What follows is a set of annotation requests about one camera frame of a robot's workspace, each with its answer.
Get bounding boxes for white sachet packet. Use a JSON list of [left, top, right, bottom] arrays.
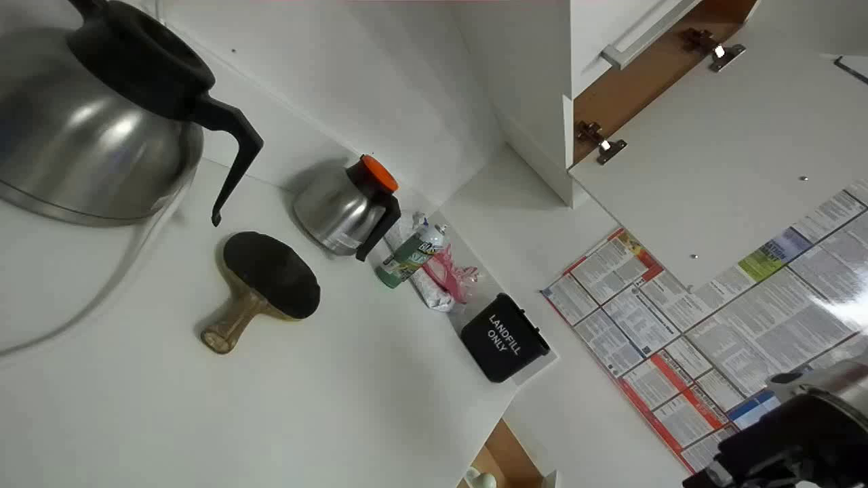
[[407, 267, 456, 315]]

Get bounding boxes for white open cabinet door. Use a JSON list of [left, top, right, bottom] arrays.
[[566, 17, 868, 292]]

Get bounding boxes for white wall cabinet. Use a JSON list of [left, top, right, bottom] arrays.
[[484, 0, 761, 208]]

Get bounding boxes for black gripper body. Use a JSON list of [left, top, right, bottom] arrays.
[[713, 389, 868, 488]]

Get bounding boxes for black paddle with wooden handle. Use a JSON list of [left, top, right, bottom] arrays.
[[197, 231, 323, 358]]

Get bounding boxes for black landfill bin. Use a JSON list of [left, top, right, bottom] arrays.
[[456, 289, 553, 384]]

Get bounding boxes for metal door hinge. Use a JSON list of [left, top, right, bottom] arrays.
[[675, 25, 749, 76], [572, 117, 629, 168]]

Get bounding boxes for pale green bowl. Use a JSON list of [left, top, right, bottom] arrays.
[[453, 460, 502, 488]]

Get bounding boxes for pink sachet packets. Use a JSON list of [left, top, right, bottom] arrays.
[[420, 246, 483, 309]]

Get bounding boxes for large steel coffee pot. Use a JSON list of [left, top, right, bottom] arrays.
[[0, 0, 266, 227]]

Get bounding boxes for printed paper poster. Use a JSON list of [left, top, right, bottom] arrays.
[[538, 175, 868, 476]]

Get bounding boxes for small steel carafe orange lid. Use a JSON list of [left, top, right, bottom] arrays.
[[289, 151, 403, 266]]

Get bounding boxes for silver cabinet bar handle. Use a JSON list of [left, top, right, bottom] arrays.
[[595, 0, 700, 73]]

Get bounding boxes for open wooden drawer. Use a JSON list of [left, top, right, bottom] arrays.
[[456, 418, 562, 488]]

